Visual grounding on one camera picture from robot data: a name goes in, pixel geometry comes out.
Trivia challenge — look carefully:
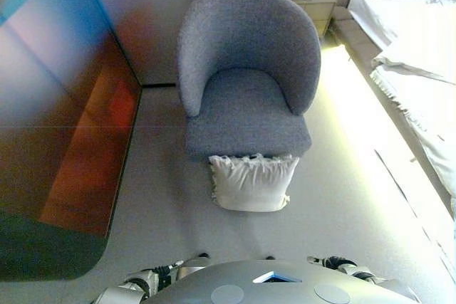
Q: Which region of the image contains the beige upholstered bed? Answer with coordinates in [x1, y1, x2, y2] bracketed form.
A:
[326, 0, 456, 219]

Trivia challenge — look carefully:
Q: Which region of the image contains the white fringed blanket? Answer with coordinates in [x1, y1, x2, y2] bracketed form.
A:
[369, 51, 456, 212]

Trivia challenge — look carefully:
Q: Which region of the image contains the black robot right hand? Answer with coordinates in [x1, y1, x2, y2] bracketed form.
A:
[306, 254, 357, 273]

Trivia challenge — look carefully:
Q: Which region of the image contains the beige nightstand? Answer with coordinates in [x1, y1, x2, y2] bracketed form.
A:
[274, 0, 338, 40]

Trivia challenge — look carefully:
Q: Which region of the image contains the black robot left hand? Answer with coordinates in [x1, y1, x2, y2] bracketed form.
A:
[152, 260, 185, 283]

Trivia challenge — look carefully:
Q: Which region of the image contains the grey fabric tub armchair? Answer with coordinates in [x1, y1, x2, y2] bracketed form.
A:
[177, 0, 321, 162]

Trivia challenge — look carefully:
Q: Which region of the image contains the white fringed cushion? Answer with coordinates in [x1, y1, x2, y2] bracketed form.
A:
[207, 153, 301, 213]

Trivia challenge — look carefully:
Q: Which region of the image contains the glossy reflective cabinet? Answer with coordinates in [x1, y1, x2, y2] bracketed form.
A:
[0, 0, 143, 282]

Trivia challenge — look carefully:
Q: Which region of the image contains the grey robot torso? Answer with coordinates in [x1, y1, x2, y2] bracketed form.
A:
[142, 260, 421, 304]

